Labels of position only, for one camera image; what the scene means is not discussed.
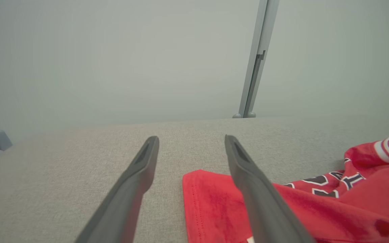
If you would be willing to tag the red white jersey shirt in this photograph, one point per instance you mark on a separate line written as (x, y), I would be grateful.
(349, 216)

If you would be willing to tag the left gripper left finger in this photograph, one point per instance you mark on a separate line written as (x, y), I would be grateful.
(127, 202)

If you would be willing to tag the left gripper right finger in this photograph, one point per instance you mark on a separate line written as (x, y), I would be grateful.
(262, 206)

